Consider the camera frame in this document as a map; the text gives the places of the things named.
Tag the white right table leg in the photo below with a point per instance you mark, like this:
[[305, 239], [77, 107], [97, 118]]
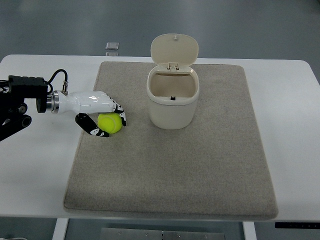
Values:
[[249, 230]]

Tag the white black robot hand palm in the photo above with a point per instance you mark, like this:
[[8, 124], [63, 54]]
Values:
[[84, 102]]

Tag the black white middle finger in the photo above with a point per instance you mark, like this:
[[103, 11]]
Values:
[[119, 110]]

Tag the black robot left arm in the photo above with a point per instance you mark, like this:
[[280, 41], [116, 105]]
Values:
[[14, 91]]

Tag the yellow-green tennis ball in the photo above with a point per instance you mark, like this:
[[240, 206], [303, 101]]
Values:
[[109, 122]]

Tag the white table leg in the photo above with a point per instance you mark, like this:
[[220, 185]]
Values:
[[249, 230], [60, 229]]

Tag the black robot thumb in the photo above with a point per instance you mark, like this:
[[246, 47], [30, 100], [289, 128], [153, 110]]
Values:
[[89, 125]]

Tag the cream lidded plastic bin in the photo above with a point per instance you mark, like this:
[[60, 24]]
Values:
[[173, 87]]

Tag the white left table leg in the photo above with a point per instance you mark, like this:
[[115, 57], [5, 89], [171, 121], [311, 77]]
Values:
[[60, 229]]

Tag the black table control panel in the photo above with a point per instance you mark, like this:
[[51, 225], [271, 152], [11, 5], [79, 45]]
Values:
[[297, 225]]

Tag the beige fabric mat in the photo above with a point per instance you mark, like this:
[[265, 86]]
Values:
[[214, 168]]

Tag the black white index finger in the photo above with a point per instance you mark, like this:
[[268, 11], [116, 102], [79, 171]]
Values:
[[123, 118]]

